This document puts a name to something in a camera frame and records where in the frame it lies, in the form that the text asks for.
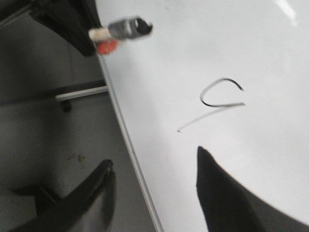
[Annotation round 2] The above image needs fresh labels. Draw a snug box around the white whiteboard with aluminium frame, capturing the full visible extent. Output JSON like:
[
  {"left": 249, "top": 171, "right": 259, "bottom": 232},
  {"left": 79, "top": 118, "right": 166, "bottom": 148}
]
[{"left": 97, "top": 0, "right": 309, "bottom": 232}]

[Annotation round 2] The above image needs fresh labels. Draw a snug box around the black caster wheel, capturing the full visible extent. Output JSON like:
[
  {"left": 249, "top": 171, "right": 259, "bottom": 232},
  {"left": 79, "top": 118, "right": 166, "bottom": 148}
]
[{"left": 60, "top": 101, "right": 72, "bottom": 113}]

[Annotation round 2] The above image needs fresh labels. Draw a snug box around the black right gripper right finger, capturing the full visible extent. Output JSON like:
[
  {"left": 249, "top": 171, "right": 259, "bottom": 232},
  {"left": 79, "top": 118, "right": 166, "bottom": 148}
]
[{"left": 196, "top": 146, "right": 309, "bottom": 232}]

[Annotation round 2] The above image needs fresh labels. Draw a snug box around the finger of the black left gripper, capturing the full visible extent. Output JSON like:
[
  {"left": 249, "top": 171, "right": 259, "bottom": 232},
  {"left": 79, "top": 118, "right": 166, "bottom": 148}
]
[{"left": 12, "top": 159, "right": 116, "bottom": 232}]

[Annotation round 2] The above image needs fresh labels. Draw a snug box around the white whiteboard stand leg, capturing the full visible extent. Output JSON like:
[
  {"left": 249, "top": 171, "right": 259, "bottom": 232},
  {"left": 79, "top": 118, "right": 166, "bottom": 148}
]
[{"left": 55, "top": 86, "right": 108, "bottom": 102}]

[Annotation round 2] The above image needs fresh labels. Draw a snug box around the right gripper black second-arm left finger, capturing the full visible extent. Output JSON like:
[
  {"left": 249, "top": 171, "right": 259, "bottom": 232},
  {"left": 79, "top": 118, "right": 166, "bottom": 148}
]
[{"left": 29, "top": 0, "right": 101, "bottom": 57}]

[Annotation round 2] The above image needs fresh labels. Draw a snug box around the black whiteboard marker with tape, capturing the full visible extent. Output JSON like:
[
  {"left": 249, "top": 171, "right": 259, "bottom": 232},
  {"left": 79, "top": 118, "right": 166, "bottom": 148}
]
[{"left": 88, "top": 16, "right": 153, "bottom": 55}]

